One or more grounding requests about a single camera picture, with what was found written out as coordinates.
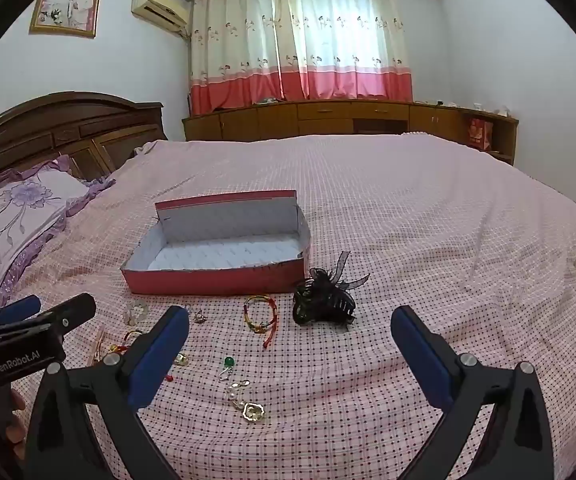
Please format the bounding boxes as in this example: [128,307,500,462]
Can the red cardboard box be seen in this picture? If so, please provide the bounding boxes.
[120,190,313,296]

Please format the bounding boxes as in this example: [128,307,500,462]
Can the translucent green hair clip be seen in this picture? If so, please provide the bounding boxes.
[122,302,149,326]

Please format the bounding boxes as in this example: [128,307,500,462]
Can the pearl earring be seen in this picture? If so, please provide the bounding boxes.
[225,380,251,406]

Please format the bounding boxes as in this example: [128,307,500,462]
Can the black bow hair claw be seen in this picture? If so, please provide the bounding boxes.
[292,251,370,328]

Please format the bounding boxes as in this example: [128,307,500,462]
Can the dark wooden headboard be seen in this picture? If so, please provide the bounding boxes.
[0,91,169,191]

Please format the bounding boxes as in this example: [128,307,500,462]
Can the white air conditioner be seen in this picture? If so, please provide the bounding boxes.
[132,0,190,33]

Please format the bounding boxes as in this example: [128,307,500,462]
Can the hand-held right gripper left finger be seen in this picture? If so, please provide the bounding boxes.
[22,305,191,480]

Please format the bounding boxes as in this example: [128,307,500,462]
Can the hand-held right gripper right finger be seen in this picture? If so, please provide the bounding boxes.
[390,305,555,480]

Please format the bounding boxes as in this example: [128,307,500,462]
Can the red and yellow string bracelet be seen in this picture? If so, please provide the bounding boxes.
[108,329,175,381]
[244,295,279,348]

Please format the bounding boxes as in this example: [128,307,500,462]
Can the gold flower brooch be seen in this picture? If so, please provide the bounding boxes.
[240,401,267,423]

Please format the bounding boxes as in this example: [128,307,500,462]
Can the pink and cream curtain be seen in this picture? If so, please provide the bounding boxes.
[189,0,413,116]

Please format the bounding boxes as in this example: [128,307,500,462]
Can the pink hair clip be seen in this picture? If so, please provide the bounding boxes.
[90,327,106,366]

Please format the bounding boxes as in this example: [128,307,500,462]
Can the pink checked bed sheet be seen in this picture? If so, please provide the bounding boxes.
[0,132,576,480]

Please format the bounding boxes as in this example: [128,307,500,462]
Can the long wooden cabinet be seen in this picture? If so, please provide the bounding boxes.
[183,100,519,166]

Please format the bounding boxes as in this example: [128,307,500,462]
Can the purple floral pillow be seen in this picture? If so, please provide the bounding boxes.
[0,155,116,306]

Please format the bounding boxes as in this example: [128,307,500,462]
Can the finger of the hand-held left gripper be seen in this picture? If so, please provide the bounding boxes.
[0,295,42,327]
[42,292,97,334]

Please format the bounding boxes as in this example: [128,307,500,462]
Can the red paper bag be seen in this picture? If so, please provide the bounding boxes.
[468,117,494,152]

